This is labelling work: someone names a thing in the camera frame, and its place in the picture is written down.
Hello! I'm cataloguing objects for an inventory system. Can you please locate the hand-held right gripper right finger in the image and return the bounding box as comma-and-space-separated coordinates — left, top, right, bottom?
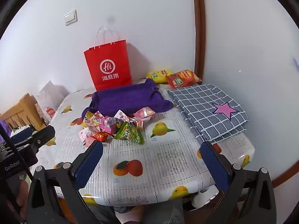
200, 141, 277, 224

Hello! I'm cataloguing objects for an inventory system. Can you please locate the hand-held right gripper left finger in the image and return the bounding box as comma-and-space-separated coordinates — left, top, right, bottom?
25, 140, 104, 224

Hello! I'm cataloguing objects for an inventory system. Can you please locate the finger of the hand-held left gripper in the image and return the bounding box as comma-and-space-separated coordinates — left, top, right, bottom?
29, 125, 56, 155
10, 126, 33, 145

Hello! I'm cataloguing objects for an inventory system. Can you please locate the pile of snack packets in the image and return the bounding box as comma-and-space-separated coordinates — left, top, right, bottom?
78, 107, 156, 147

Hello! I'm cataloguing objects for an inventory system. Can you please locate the purple towel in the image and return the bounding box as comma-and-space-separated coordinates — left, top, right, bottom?
81, 78, 174, 119

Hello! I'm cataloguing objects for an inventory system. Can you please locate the person's left hand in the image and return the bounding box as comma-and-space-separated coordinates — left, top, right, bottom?
14, 179, 30, 220

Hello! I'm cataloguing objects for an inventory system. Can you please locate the wooden chair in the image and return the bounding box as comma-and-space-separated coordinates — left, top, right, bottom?
0, 93, 46, 131

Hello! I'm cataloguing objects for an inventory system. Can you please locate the white shopping bag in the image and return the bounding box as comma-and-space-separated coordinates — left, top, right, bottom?
35, 80, 70, 124

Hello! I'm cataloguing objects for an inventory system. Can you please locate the fruit print tablecloth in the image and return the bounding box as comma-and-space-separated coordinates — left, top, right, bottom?
30, 79, 256, 207

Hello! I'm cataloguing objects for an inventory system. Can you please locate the grey checked cloth pink star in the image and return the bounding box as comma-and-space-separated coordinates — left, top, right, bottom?
166, 84, 250, 143

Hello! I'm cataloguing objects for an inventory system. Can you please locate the wooden baseboard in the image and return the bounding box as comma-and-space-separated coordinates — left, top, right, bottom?
272, 161, 299, 189

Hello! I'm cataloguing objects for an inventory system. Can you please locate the orange chip bag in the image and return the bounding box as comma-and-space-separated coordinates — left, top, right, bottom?
165, 69, 202, 89

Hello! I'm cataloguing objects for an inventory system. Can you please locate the red paper bag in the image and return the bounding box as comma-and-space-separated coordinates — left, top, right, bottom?
84, 26, 132, 92

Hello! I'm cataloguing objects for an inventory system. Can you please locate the yellow chip bag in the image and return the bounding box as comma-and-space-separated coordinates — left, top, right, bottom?
146, 69, 174, 84

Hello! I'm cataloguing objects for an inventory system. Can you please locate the black cable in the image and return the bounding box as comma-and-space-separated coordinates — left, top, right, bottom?
0, 122, 33, 181

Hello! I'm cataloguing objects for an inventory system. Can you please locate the white light switch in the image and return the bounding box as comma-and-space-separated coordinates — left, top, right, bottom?
64, 10, 78, 26

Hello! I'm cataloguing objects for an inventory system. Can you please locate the wooden door frame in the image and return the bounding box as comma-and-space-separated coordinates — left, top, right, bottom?
190, 0, 206, 78

